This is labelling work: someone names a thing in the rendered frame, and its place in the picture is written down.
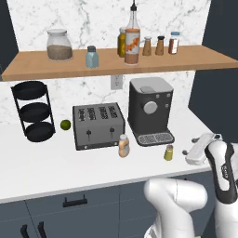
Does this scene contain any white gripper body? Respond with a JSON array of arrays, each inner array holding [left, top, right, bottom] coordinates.
[[185, 133, 218, 166]]

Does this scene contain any yellow-green shaker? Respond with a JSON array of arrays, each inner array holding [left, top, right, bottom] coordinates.
[[164, 144, 175, 162]]

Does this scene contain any orange condiment bottle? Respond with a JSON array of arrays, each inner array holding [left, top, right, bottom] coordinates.
[[118, 134, 130, 159]]

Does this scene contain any brown shaker black cap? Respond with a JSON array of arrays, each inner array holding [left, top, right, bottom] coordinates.
[[154, 35, 165, 57]]

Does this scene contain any dark blue tall cabinet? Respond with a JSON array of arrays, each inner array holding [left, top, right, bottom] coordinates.
[[0, 0, 20, 82], [188, 0, 238, 147]]

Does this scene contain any brown shaker pale cap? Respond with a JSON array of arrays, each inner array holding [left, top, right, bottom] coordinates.
[[142, 35, 152, 57]]

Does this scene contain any tall glass bottle orange label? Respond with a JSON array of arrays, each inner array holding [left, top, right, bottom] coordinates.
[[124, 0, 141, 66]]

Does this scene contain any yellow condiment bottle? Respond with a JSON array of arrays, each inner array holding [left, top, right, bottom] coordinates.
[[117, 26, 127, 59]]

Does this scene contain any blue-grey shaker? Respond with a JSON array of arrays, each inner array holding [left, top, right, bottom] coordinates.
[[85, 45, 100, 69]]

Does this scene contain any dark grey coffee machine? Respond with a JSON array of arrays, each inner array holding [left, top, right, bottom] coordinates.
[[127, 76, 176, 147]]

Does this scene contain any grey four-slot toaster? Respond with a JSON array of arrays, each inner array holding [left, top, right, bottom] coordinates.
[[72, 102, 126, 152]]

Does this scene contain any red spice jar blue lid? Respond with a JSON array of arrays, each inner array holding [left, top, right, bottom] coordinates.
[[167, 31, 181, 56]]

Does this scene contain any dark blue drawer front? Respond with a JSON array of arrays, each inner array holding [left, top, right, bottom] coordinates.
[[24, 184, 122, 221]]

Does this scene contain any green lime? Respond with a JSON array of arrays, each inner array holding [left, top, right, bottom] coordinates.
[[59, 119, 72, 131]]

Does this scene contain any dark blue cupboard door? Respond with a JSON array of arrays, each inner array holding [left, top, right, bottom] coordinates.
[[31, 209, 121, 238], [0, 217, 34, 238]]

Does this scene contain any black three-tier stand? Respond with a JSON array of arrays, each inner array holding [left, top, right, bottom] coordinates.
[[10, 80, 57, 143]]

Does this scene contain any glass jar with brown contents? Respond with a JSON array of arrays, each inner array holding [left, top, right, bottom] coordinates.
[[46, 28, 74, 62]]

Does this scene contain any white wall socket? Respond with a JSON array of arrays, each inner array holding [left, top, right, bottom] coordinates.
[[111, 73, 124, 91]]

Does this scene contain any wooden wall shelf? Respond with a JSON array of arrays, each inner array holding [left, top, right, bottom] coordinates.
[[1, 45, 238, 82]]

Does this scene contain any black drawer handle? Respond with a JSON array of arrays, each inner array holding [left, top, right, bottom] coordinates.
[[62, 194, 88, 208]]

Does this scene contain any black cupboard door handle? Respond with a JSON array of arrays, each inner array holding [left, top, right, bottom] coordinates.
[[37, 220, 47, 238], [20, 224, 31, 238]]

